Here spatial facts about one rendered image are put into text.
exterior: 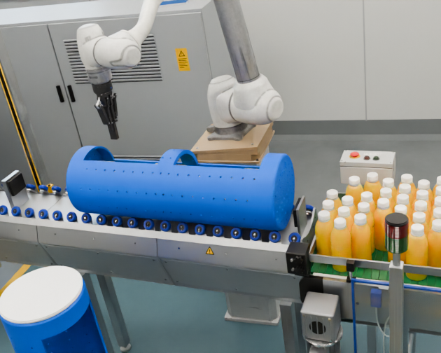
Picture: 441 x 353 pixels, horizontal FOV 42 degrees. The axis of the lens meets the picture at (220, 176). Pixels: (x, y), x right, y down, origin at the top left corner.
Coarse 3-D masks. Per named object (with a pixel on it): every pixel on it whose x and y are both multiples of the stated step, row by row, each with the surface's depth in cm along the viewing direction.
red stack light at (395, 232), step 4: (384, 224) 159; (408, 224) 156; (388, 228) 157; (392, 228) 156; (396, 228) 155; (400, 228) 155; (404, 228) 155; (408, 228) 157; (388, 232) 157; (392, 232) 156; (396, 232) 156; (400, 232) 156; (404, 232) 156; (408, 232) 158; (388, 236) 158; (392, 236) 157; (396, 236) 157; (400, 236) 156; (404, 236) 157
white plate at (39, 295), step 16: (32, 272) 198; (48, 272) 197; (64, 272) 196; (16, 288) 192; (32, 288) 191; (48, 288) 189; (64, 288) 188; (80, 288) 187; (0, 304) 186; (16, 304) 184; (32, 304) 183; (48, 304) 182; (64, 304) 181; (16, 320) 177; (32, 320) 177
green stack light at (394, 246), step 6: (408, 234) 159; (390, 240) 158; (396, 240) 157; (402, 240) 157; (408, 240) 159; (390, 246) 159; (396, 246) 158; (402, 246) 158; (408, 246) 161; (396, 252) 159; (402, 252) 159
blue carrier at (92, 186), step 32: (128, 160) 247; (160, 160) 218; (192, 160) 233; (288, 160) 213; (96, 192) 225; (128, 192) 219; (160, 192) 214; (192, 192) 209; (224, 192) 204; (256, 192) 199; (288, 192) 215; (224, 224) 214; (256, 224) 206
